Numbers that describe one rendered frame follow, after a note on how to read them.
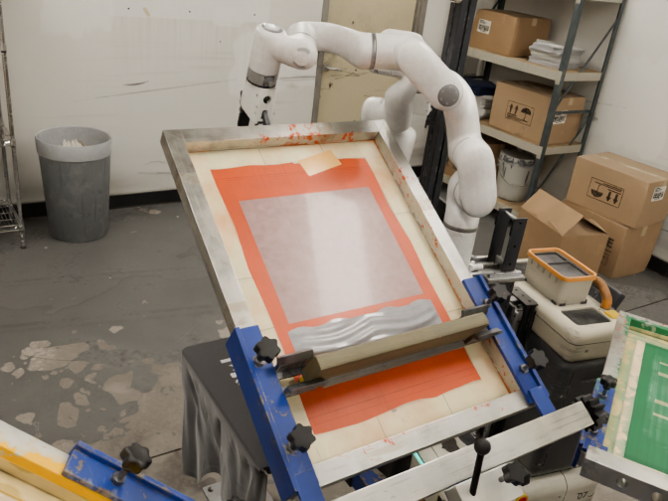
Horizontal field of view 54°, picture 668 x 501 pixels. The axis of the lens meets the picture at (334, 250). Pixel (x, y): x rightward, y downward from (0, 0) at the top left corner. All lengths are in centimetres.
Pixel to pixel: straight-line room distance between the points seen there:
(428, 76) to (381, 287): 50
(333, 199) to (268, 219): 18
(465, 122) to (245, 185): 59
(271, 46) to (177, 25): 331
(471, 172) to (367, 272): 40
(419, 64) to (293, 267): 56
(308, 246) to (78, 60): 350
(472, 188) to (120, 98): 351
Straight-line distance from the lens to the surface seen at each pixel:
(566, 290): 237
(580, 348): 230
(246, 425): 155
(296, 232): 142
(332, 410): 125
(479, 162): 165
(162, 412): 308
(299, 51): 157
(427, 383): 137
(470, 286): 149
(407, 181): 161
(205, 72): 500
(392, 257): 148
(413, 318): 142
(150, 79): 488
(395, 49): 161
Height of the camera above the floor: 196
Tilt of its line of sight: 25 degrees down
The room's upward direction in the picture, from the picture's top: 7 degrees clockwise
